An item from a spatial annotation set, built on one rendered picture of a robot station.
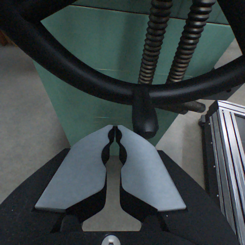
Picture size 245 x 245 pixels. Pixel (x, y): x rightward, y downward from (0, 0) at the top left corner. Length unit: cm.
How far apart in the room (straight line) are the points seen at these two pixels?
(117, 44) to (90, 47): 6
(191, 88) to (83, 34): 24
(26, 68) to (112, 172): 113
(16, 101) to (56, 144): 47
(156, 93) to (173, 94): 2
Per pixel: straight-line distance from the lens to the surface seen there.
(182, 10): 34
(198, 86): 19
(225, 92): 48
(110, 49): 34
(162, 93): 18
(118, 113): 49
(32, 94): 124
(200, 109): 38
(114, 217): 81
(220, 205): 84
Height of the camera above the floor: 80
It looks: 55 degrees down
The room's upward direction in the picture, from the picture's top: 12 degrees clockwise
